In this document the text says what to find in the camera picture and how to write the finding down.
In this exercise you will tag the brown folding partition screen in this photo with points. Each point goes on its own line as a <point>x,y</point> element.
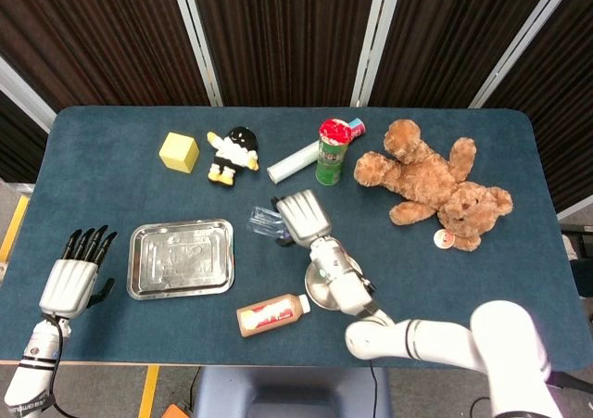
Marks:
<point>287,33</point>

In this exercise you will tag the brown drink bottle red label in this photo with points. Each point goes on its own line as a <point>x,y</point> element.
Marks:
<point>271,316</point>

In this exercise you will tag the blue felt table cover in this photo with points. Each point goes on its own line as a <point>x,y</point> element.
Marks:
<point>139,195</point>

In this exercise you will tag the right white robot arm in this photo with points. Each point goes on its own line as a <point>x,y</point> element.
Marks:
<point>440,339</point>

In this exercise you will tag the orange floor object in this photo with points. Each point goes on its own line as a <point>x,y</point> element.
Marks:
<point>173,412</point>

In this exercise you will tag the white plastic wrap roll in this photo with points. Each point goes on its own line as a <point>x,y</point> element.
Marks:
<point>292,163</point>

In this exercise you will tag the rectangular steel tray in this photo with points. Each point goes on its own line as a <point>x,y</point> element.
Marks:
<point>180,260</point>

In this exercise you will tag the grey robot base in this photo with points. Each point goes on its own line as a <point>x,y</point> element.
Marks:
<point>287,390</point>

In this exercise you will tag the black white plush doll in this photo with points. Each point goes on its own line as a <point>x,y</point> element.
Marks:
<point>231,151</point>

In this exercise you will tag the clear plastic water bottle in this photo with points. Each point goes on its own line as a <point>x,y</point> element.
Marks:
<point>261,221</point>

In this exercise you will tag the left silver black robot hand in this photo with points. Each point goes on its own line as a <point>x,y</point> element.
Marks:
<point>69,288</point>

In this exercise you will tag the green chips can red lid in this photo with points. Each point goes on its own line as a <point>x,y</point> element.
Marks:
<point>330,158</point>

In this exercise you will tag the brown teddy bear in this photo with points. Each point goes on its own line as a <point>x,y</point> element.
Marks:
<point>426,177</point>

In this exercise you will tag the yellow foam cube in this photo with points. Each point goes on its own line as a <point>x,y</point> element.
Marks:
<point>178,154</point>

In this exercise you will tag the round steel plate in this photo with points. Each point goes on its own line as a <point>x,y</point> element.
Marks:
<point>317,290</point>

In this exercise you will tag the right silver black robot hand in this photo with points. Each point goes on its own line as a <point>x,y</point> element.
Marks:
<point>303,216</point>

